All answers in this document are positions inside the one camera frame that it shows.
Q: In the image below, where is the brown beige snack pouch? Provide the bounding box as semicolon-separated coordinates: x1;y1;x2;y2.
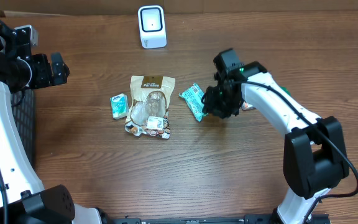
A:
125;76;176;139

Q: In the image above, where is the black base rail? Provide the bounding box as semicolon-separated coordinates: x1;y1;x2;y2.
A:
110;213;332;224

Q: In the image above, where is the orange packet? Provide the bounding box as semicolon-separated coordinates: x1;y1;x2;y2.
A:
241;101;255;111

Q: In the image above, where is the teal snack packet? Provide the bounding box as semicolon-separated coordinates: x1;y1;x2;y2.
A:
179;83;208;122

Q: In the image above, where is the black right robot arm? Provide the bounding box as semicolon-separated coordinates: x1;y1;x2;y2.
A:
202;49;358;223

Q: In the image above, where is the green lid jar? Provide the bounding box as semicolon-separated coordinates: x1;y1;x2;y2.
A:
280;86;291;96

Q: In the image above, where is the small teal tissue pack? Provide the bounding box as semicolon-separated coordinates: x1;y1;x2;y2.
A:
110;93;129;119

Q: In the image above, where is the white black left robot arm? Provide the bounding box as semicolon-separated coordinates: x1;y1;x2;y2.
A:
0;20;109;224

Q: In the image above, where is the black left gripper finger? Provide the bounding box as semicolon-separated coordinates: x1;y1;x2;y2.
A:
51;52;64;67
52;63;70;86

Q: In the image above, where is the cardboard backdrop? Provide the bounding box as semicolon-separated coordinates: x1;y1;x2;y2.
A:
0;0;358;17

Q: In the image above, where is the grey plastic mesh basket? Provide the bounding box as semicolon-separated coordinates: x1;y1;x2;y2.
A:
11;89;35;168

